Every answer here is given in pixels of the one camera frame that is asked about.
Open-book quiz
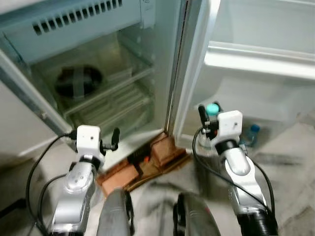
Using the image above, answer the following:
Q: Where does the clear bottle teal cap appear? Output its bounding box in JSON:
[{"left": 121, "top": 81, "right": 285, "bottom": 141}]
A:
[{"left": 199, "top": 103, "right": 221, "bottom": 151}]

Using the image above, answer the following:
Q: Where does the white fridge door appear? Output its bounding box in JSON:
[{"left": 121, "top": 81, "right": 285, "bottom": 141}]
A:
[{"left": 172, "top": 0, "right": 315, "bottom": 151}]

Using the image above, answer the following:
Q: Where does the black fridge foot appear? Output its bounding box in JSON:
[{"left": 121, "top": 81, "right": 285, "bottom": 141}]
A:
[{"left": 127, "top": 151, "right": 151, "bottom": 166}]

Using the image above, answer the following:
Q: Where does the clear fridge shelf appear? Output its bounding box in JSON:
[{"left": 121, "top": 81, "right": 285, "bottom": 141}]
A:
[{"left": 61, "top": 47, "right": 154, "bottom": 118}]

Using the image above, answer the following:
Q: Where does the white fridge body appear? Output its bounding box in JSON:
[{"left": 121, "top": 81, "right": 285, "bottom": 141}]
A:
[{"left": 0, "top": 0, "right": 197, "bottom": 172}]

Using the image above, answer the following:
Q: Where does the ribbed clear crisper cover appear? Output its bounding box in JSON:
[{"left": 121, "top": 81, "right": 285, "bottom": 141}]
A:
[{"left": 73, "top": 84, "right": 154, "bottom": 139}]

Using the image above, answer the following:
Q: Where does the orange brick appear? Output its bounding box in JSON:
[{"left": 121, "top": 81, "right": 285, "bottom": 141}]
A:
[
  {"left": 95, "top": 164, "right": 139, "bottom": 198},
  {"left": 150, "top": 133, "right": 188, "bottom": 168}
]

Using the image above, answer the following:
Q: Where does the clear bottle blue cap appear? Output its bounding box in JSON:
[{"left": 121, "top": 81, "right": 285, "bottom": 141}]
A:
[{"left": 243, "top": 123, "right": 261, "bottom": 148}]

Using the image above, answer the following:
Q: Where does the black pot with grey tape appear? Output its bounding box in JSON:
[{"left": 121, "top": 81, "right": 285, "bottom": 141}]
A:
[{"left": 54, "top": 65, "right": 104, "bottom": 99}]

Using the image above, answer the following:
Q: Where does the grey left robot leg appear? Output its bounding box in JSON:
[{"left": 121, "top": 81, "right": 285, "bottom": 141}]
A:
[{"left": 95, "top": 188, "right": 136, "bottom": 236}]

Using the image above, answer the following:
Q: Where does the grey robot leg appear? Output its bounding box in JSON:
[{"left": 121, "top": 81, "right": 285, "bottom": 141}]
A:
[
  {"left": 95, "top": 188, "right": 136, "bottom": 236},
  {"left": 172, "top": 191, "right": 222, "bottom": 236}
]

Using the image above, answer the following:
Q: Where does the grey right robot leg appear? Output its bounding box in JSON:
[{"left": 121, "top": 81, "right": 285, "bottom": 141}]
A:
[{"left": 172, "top": 191, "right": 222, "bottom": 236}]

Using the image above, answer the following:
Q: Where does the light blue freezer flap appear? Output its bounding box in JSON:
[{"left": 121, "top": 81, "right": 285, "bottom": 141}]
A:
[{"left": 2, "top": 0, "right": 156, "bottom": 65}]

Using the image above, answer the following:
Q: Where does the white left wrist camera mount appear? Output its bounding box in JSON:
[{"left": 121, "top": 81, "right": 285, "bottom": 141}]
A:
[{"left": 75, "top": 125, "right": 103, "bottom": 158}]

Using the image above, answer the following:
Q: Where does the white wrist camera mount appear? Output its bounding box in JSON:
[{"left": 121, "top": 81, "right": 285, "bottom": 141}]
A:
[
  {"left": 216, "top": 110, "right": 244, "bottom": 144},
  {"left": 75, "top": 125, "right": 103, "bottom": 158}
]

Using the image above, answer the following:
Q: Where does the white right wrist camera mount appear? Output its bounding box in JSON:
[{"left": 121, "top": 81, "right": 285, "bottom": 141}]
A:
[{"left": 216, "top": 110, "right": 244, "bottom": 144}]

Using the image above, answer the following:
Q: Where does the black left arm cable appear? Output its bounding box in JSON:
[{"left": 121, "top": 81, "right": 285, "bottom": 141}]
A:
[{"left": 26, "top": 129, "right": 78, "bottom": 233}]

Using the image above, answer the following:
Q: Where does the white door shelf rail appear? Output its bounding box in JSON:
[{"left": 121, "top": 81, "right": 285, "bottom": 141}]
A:
[{"left": 203, "top": 41, "right": 315, "bottom": 80}]

